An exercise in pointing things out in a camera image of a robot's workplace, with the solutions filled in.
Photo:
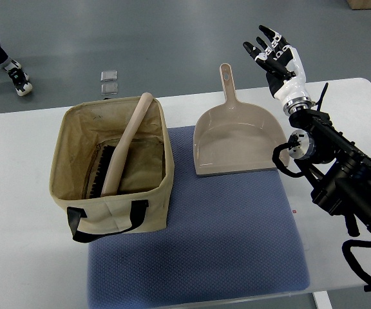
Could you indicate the blue textured mat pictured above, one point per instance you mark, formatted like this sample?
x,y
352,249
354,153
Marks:
x,y
227,236

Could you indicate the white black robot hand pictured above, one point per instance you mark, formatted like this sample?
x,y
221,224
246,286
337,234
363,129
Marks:
x,y
284,70

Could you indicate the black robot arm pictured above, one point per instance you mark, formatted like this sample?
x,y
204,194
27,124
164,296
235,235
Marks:
x,y
339,173

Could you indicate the beige fabric bag black handles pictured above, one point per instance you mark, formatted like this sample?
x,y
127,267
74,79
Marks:
x,y
90,130

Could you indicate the pink plastic dustpan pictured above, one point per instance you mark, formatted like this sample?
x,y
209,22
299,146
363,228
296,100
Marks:
x,y
235,137

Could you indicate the brown cardboard box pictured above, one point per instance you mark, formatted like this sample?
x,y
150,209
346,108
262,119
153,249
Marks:
x,y
359,4

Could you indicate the pink hand broom black bristles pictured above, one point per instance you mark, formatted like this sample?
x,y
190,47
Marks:
x,y
112,161

